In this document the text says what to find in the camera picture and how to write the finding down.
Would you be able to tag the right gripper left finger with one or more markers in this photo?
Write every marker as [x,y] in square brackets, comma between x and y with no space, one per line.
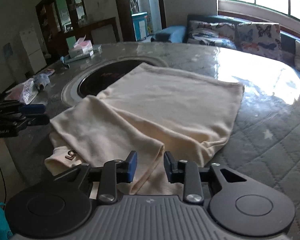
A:
[113,172]

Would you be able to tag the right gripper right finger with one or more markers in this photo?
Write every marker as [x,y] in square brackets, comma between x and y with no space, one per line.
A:
[194,177]

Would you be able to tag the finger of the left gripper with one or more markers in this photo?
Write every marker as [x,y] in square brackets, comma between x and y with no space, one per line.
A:
[31,109]
[32,121]

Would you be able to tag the cream knit sweater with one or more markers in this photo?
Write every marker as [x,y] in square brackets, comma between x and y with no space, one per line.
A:
[150,110]

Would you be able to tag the clear plastic bag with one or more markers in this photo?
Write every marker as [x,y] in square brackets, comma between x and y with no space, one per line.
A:
[24,92]

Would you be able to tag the white refrigerator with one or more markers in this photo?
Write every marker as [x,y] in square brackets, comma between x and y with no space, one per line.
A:
[33,49]

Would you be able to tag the black round induction cooktop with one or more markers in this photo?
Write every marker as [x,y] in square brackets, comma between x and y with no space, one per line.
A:
[103,77]

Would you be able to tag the pink tissue box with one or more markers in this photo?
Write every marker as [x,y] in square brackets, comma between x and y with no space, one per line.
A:
[80,47]

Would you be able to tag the dark wooden cabinet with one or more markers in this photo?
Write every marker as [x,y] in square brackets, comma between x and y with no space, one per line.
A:
[62,20]

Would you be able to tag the butterfly print cushion left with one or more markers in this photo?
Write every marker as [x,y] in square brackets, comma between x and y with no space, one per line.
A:
[212,34]

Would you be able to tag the butterfly print cushion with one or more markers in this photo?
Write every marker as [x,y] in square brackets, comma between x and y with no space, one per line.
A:
[260,38]
[212,34]

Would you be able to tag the blue white small cabinet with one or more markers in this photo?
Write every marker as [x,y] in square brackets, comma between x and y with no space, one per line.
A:
[140,25]

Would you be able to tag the butterfly print cushion right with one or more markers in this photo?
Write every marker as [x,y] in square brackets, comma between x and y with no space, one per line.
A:
[260,38]

